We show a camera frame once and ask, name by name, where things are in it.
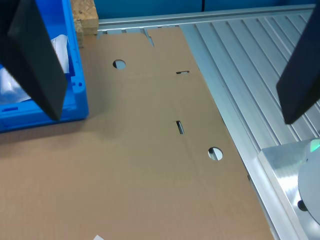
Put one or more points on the small clear flat packet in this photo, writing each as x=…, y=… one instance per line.
x=61, y=52

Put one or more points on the white printed flat packet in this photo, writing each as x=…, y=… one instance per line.
x=12, y=87

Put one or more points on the blue bin with white packets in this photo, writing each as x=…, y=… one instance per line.
x=75, y=100

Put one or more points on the OSB wood board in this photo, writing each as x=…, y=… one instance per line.
x=85, y=15

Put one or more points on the brown cardboard sheet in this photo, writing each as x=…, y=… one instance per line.
x=137, y=175

